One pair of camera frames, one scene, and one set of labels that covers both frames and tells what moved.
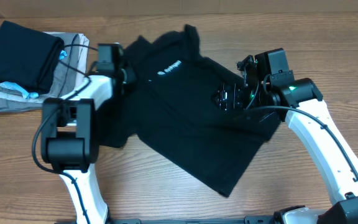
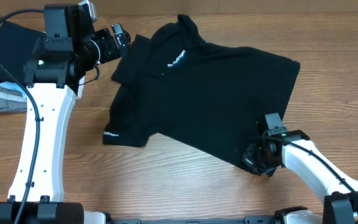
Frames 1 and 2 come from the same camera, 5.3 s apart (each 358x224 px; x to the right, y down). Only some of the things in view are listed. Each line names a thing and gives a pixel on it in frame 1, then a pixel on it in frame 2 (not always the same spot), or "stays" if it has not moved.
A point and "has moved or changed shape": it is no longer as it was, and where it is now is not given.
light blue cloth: [24, 93] stays
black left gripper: [132, 74] → [110, 51]
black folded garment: [24, 56] stays
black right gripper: [237, 89] → [248, 158]
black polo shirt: [165, 94] has moved or changed shape
